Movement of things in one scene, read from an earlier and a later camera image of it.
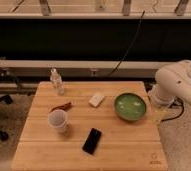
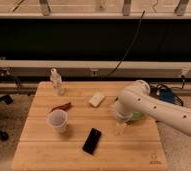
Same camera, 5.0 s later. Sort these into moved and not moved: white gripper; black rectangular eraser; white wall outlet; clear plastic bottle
Moved: white gripper
Not moved: white wall outlet; clear plastic bottle; black rectangular eraser
